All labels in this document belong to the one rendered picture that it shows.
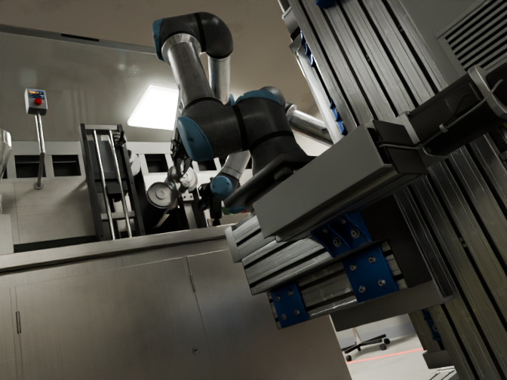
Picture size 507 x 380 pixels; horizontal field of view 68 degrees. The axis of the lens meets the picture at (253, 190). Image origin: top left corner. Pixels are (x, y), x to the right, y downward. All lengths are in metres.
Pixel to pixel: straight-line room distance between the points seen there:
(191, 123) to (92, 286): 0.59
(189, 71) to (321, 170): 0.58
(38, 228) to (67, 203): 0.17
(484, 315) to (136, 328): 0.89
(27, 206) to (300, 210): 1.51
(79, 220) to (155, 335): 0.86
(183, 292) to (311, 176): 0.79
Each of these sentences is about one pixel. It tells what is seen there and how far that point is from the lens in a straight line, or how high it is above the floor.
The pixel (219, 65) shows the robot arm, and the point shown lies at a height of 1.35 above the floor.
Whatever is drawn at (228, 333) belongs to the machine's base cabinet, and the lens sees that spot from 1.32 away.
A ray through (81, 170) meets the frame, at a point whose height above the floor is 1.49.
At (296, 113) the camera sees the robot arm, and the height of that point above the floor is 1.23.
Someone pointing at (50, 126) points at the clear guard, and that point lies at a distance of 2.12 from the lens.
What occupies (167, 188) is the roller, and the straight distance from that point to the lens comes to 1.72.
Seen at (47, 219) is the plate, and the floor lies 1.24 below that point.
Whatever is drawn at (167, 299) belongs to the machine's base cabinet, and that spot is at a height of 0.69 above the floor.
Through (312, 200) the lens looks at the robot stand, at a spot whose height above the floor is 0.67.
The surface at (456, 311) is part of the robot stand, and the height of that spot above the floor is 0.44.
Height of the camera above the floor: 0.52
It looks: 20 degrees up
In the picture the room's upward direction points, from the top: 18 degrees counter-clockwise
